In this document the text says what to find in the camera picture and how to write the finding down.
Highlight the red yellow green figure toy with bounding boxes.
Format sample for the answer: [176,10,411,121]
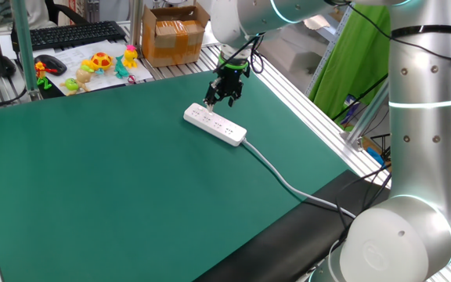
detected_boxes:
[34,61,59,90]

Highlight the green headed snail toy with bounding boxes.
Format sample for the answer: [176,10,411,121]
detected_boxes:
[60,78,81,96]

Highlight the black computer mouse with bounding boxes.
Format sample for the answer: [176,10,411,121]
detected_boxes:
[34,54,68,77]

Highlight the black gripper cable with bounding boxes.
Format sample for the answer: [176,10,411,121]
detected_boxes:
[213,33,266,75]

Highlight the grey power strip cable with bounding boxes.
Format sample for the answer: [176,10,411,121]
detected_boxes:
[242,139,356,219]

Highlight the black tripod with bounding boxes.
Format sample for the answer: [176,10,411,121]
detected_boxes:
[370,132,391,160]

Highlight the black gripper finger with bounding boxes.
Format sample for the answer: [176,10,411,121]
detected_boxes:
[227,89,244,108]
[204,79,223,112]

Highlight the blue plastic object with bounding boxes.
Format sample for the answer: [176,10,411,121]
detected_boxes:
[366,146,389,170]

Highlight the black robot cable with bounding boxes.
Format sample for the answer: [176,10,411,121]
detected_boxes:
[334,162,391,236]

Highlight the yellow orange turtle toy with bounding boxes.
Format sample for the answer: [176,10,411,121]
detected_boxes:
[81,52,114,72]

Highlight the aluminium frame post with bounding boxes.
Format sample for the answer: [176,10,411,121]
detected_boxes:
[10,0,42,102]
[128,0,145,47]
[342,78,391,152]

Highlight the black office chair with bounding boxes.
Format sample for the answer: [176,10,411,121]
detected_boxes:
[44,0,89,27]

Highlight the teal dolphin toy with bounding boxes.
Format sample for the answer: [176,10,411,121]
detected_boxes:
[114,54,130,79]

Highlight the white slotted shelf upright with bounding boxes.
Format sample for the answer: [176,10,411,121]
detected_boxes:
[305,7,354,97]

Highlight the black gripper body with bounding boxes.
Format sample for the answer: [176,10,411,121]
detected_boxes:
[214,66,251,97]

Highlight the white printed paper sheet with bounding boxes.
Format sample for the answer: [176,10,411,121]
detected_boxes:
[33,38,154,96]

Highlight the black keyboard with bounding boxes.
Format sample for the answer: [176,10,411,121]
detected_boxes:
[10,20,127,52]

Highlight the beige caterpillar toy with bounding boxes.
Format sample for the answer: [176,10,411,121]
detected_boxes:
[75,64,96,93]

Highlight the white side table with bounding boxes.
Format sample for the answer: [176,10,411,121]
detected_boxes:
[200,21,221,47]

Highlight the taped cardboard box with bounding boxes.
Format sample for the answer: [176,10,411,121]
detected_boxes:
[142,2,211,68]

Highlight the white four-outlet power strip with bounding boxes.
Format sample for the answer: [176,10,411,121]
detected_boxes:
[182,102,248,148]

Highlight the blue white package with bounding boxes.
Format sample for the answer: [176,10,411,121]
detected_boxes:
[342,93,363,127]

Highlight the bright green cloth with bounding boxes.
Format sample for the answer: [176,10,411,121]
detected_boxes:
[308,5,391,121]

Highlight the green table mat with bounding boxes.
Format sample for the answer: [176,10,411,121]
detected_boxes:
[0,68,352,282]

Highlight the black table mat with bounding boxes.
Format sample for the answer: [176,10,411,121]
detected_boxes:
[193,168,397,282]

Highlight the yellow chick toy pink hat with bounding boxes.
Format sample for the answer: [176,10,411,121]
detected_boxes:
[122,44,139,70]

